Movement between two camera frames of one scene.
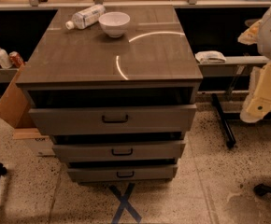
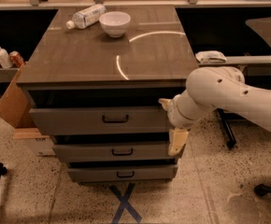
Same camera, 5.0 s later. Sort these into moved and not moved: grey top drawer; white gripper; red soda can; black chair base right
Moved: white gripper
Not moved: black chair base right; grey top drawer; red soda can
